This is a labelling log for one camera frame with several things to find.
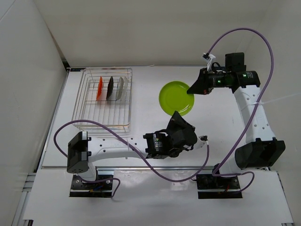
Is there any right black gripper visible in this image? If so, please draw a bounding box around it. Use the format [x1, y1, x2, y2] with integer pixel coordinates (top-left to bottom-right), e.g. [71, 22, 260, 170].
[187, 67, 230, 96]

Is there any green plate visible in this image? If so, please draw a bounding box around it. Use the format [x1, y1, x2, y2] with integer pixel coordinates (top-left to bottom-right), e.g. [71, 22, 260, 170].
[158, 81, 194, 116]

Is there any orange plate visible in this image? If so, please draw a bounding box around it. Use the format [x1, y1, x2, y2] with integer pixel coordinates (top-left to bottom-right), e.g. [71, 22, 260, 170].
[96, 76, 103, 101]

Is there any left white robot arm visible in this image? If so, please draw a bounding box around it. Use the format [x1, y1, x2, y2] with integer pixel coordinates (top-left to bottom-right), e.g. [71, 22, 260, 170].
[67, 111, 201, 188]

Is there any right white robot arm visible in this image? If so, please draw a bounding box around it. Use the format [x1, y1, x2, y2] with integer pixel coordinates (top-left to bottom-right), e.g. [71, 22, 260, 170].
[187, 52, 285, 188]

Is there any grey plate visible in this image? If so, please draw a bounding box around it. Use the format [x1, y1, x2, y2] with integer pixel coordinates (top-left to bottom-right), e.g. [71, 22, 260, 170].
[115, 77, 124, 101]

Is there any black plate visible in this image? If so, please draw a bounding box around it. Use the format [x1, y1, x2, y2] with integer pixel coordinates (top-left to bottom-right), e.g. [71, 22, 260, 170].
[106, 76, 114, 101]

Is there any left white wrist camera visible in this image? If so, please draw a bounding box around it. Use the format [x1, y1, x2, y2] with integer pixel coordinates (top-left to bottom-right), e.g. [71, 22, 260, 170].
[194, 136, 208, 149]

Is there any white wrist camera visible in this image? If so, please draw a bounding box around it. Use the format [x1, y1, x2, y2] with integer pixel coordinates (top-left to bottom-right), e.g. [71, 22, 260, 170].
[194, 136, 208, 149]
[202, 53, 216, 71]

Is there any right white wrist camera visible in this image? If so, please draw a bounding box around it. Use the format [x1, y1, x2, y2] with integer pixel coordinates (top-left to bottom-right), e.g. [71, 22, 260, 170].
[202, 53, 216, 71]

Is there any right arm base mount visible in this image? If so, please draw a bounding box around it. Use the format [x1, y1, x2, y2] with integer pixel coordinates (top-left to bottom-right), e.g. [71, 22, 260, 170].
[190, 174, 243, 199]

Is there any metal wire dish rack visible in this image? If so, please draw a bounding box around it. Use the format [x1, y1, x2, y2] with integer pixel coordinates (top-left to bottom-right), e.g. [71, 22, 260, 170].
[72, 67, 132, 136]

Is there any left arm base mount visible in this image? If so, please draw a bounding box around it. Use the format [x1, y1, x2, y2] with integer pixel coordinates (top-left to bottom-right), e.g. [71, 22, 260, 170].
[69, 169, 113, 198]

